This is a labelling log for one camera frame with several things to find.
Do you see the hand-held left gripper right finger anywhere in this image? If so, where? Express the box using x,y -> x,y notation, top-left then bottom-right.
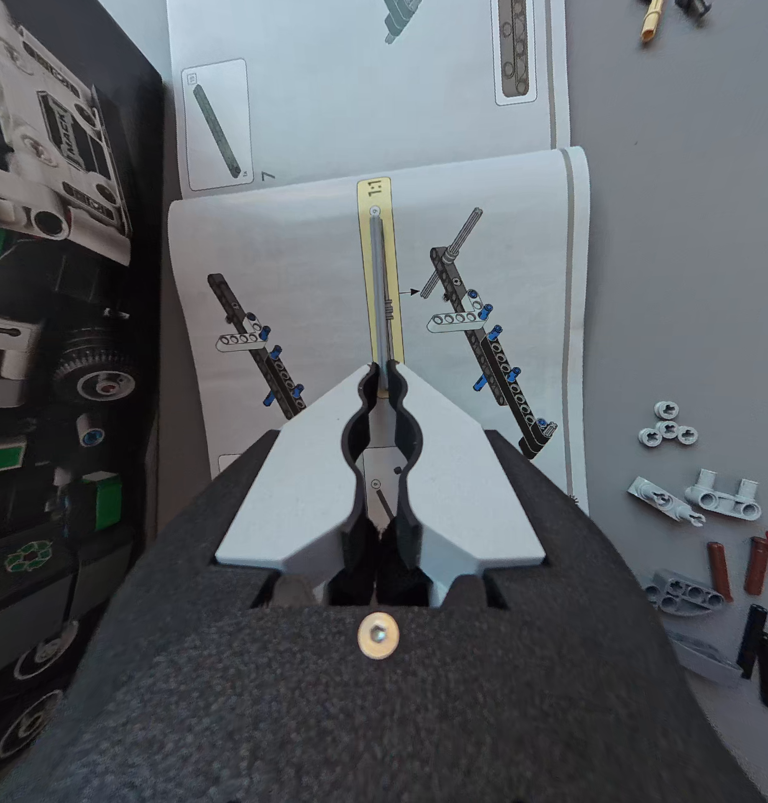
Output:
387,359 -> 547,584

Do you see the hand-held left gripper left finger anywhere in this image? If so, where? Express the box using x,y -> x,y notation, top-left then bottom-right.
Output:
215,361 -> 381,584

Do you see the long grey lego axle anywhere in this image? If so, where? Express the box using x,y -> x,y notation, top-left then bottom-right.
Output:
368,207 -> 397,402

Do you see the grey lego axle connector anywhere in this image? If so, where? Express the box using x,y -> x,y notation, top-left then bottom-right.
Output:
627,477 -> 706,527

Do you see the grey curved lego beam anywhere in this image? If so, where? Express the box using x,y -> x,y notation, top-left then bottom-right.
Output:
644,570 -> 725,614

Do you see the lego instruction booklet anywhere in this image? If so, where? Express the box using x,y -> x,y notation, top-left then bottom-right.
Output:
166,0 -> 591,522

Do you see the grey double lego connector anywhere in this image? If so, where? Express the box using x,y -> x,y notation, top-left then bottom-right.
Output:
684,468 -> 763,522

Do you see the brown lego pin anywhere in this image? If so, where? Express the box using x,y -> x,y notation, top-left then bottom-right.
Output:
707,541 -> 734,603
744,536 -> 768,597

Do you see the grey lego panel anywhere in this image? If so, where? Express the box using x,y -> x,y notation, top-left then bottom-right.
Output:
666,630 -> 744,685

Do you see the lego set box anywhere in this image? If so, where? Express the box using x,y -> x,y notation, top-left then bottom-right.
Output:
0,0 -> 165,763

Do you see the black lego pin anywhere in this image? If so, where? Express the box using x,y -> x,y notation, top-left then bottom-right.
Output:
737,604 -> 768,680

